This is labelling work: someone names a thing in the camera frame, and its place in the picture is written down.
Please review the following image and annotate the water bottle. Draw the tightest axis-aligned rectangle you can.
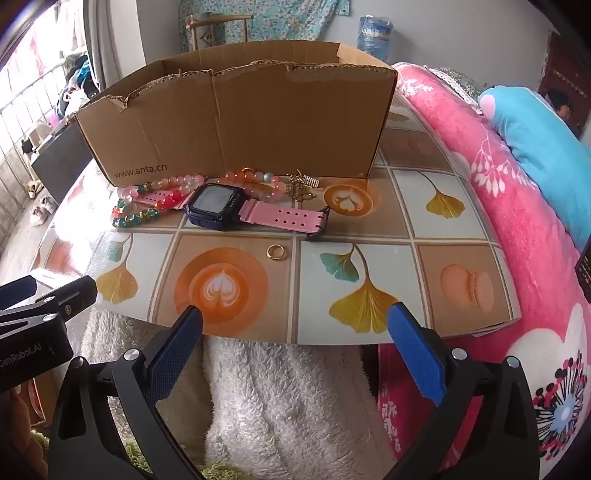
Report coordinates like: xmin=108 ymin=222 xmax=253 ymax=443
xmin=356 ymin=15 xmax=395 ymax=63

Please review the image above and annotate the black device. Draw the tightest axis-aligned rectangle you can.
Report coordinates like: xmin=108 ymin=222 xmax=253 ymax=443
xmin=574 ymin=249 xmax=591 ymax=303

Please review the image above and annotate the teal floral cloth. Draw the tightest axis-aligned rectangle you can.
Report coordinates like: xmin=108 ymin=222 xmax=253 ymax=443
xmin=178 ymin=0 xmax=352 ymax=54

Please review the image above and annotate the grey curtain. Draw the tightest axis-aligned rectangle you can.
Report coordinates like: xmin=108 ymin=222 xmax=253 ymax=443
xmin=83 ymin=0 xmax=125 ymax=88

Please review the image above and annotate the white fleece blanket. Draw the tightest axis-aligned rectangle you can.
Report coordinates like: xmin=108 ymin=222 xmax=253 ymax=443
xmin=81 ymin=305 xmax=398 ymax=480

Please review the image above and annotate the pink strap smartwatch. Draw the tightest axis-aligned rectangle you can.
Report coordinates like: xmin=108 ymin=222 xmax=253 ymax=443
xmin=134 ymin=182 xmax=332 ymax=241

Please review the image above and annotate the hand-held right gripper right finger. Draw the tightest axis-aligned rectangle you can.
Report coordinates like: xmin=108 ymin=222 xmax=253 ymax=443
xmin=383 ymin=302 xmax=541 ymax=480

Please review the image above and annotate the orange and pearl bead bracelet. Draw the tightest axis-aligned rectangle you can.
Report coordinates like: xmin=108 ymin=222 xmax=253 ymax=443
xmin=217 ymin=167 xmax=289 ymax=202

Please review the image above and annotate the pale pink bead bracelet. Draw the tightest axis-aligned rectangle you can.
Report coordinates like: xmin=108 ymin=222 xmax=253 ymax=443
xmin=117 ymin=173 xmax=206 ymax=201

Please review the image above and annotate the printed leaf and coffee tablecloth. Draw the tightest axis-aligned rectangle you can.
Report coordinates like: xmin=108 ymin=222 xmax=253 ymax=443
xmin=34 ymin=78 xmax=522 ymax=344

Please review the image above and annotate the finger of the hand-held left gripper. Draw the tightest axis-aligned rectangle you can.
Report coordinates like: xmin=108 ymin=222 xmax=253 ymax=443
xmin=28 ymin=277 xmax=98 ymax=324
xmin=0 ymin=275 xmax=38 ymax=308

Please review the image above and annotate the black cabinet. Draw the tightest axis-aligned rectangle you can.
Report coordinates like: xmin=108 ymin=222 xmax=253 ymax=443
xmin=31 ymin=122 xmax=95 ymax=204

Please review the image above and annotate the brown cardboard box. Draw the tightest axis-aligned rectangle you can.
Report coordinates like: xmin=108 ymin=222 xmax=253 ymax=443
xmin=74 ymin=41 xmax=399 ymax=185

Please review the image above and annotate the grey lace cloth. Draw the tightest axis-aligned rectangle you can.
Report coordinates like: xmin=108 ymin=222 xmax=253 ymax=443
xmin=434 ymin=67 xmax=483 ymax=109

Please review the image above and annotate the green and red bead bracelet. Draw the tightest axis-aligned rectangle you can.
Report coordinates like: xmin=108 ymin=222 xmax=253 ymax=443
xmin=112 ymin=187 xmax=185 ymax=229

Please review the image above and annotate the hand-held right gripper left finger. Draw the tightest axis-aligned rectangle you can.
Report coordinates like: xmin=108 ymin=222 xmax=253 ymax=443
xmin=46 ymin=305 xmax=204 ymax=480

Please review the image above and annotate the gold butterfly necklace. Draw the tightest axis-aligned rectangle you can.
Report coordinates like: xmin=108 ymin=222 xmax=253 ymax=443
xmin=284 ymin=172 xmax=319 ymax=202

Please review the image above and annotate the wooden chair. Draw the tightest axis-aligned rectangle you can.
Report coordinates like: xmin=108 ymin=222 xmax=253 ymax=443
xmin=186 ymin=14 xmax=254 ymax=52

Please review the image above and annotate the green fuzzy cloth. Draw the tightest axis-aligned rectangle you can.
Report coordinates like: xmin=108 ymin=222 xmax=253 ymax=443
xmin=28 ymin=429 xmax=241 ymax=480

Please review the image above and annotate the blue pillow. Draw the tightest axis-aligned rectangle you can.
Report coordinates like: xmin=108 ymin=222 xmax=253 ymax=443
xmin=478 ymin=85 xmax=591 ymax=252

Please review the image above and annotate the pink floral blanket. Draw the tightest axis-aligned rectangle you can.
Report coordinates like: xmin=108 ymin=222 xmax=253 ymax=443
xmin=376 ymin=62 xmax=591 ymax=480

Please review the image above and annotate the pile of clothes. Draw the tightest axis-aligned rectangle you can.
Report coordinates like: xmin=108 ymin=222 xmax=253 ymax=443
xmin=55 ymin=53 xmax=100 ymax=121

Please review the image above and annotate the metal railing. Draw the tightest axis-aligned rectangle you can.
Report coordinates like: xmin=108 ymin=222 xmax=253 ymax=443
xmin=0 ymin=60 xmax=70 ymax=222

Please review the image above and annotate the dark red door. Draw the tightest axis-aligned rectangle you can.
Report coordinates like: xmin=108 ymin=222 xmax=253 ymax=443
xmin=538 ymin=30 xmax=591 ymax=144

